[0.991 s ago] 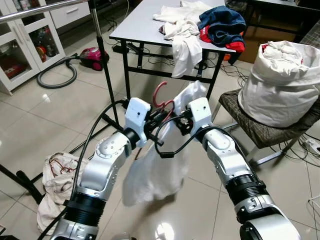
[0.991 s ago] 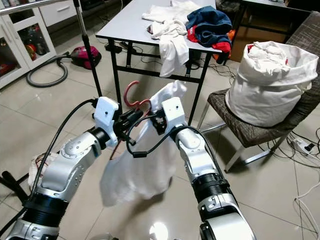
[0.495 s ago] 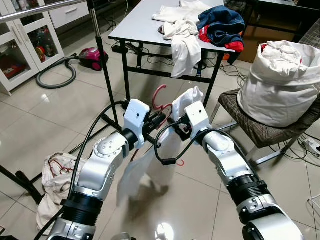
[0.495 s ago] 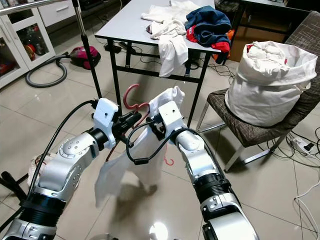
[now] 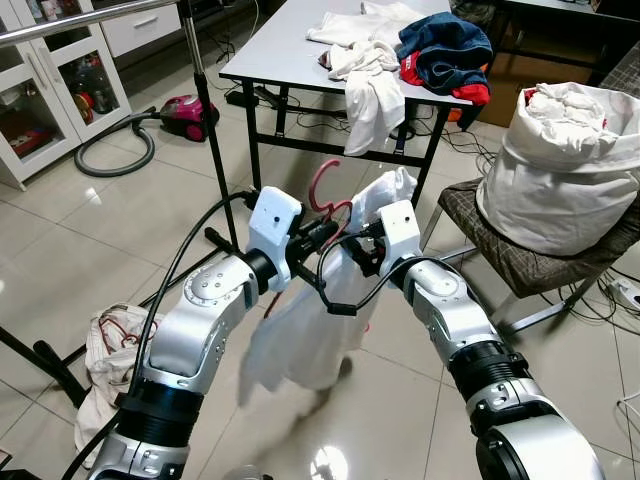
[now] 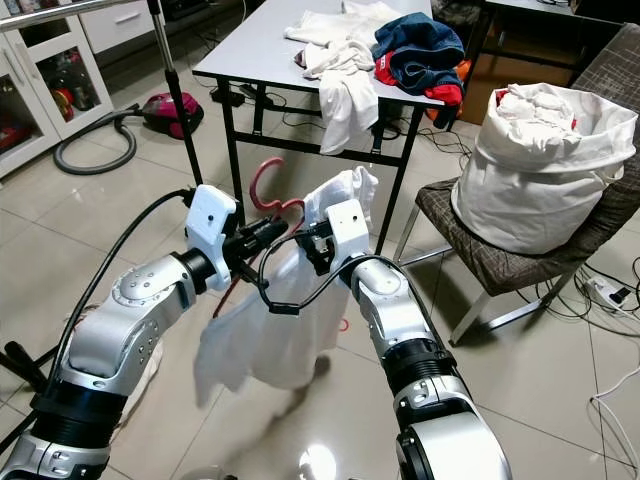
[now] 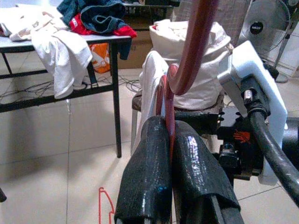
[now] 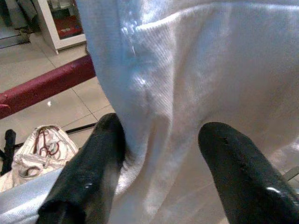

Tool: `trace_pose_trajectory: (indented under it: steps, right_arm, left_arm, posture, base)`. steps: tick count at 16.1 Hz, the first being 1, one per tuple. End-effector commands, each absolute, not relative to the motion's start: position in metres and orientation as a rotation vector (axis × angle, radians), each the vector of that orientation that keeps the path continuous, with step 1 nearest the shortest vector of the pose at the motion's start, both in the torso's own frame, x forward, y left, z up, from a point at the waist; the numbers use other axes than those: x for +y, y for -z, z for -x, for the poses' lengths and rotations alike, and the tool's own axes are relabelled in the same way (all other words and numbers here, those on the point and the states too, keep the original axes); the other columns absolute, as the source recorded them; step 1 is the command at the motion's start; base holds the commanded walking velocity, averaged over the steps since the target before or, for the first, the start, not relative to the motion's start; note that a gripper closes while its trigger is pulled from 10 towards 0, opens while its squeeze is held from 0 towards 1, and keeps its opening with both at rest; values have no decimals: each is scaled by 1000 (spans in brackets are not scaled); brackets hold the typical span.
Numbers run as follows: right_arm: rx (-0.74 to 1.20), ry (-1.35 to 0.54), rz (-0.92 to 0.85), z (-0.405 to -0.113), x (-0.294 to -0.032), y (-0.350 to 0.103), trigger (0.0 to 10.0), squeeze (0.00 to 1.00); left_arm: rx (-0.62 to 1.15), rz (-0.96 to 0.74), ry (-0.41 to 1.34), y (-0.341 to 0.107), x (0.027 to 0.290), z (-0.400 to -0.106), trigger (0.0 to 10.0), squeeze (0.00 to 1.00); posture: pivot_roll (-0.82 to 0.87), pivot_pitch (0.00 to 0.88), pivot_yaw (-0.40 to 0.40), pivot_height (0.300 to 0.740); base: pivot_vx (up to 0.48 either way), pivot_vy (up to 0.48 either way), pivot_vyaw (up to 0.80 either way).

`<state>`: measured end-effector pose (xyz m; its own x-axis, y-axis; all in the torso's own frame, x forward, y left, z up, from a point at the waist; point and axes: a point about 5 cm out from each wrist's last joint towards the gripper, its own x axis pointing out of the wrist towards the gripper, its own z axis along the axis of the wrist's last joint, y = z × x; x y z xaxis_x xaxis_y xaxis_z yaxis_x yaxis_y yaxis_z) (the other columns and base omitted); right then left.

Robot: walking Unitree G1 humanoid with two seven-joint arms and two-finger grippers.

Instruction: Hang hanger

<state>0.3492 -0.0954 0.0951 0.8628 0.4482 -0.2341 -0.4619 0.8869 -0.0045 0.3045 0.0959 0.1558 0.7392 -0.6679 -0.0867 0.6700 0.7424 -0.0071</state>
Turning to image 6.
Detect white crumpled clothes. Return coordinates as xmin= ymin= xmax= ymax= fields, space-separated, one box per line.
xmin=495 ymin=82 xmax=586 ymax=151

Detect white laundry bag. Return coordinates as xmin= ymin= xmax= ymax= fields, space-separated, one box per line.
xmin=450 ymin=82 xmax=640 ymax=258

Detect red cloth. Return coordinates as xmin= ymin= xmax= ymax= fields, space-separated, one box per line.
xmin=375 ymin=55 xmax=465 ymax=107

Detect white table black legs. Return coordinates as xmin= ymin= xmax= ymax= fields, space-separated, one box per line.
xmin=192 ymin=0 xmax=491 ymax=256

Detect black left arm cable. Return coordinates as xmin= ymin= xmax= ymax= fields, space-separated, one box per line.
xmin=0 ymin=186 xmax=199 ymax=456

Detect blue jeans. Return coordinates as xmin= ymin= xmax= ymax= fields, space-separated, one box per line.
xmin=372 ymin=12 xmax=467 ymax=96

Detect grey desk black legs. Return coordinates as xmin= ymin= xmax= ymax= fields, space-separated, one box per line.
xmin=440 ymin=0 xmax=640 ymax=63

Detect brown checked chair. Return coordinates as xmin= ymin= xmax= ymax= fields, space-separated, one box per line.
xmin=393 ymin=25 xmax=640 ymax=348

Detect pink vacuum cleaner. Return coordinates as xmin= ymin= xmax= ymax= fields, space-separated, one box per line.
xmin=142 ymin=92 xmax=205 ymax=139

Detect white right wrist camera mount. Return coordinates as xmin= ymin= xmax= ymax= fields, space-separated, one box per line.
xmin=321 ymin=197 xmax=372 ymax=266

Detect white cabinet glass doors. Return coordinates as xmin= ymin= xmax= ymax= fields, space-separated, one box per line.
xmin=0 ymin=0 xmax=158 ymax=166

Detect white crumpled shirt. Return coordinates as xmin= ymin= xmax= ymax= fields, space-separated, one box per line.
xmin=303 ymin=40 xmax=388 ymax=158

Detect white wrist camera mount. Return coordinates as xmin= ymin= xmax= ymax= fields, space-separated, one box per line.
xmin=321 ymin=197 xmax=372 ymax=266
xmin=186 ymin=184 xmax=243 ymax=294

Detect brown cardboard box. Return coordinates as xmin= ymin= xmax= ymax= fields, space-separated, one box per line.
xmin=460 ymin=40 xmax=596 ymax=126

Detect white power strip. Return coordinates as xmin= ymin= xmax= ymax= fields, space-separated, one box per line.
xmin=578 ymin=275 xmax=638 ymax=313

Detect white shirt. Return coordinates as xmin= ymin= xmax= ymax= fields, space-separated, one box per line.
xmin=303 ymin=40 xmax=388 ymax=158
xmin=193 ymin=165 xmax=381 ymax=408

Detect silver clothes rack black legs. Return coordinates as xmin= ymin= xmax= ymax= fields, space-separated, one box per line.
xmin=0 ymin=0 xmax=211 ymax=456

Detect grey vacuum hose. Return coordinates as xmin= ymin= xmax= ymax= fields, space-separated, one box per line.
xmin=55 ymin=105 xmax=151 ymax=177

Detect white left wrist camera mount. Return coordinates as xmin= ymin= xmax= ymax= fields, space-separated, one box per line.
xmin=186 ymin=184 xmax=243 ymax=294

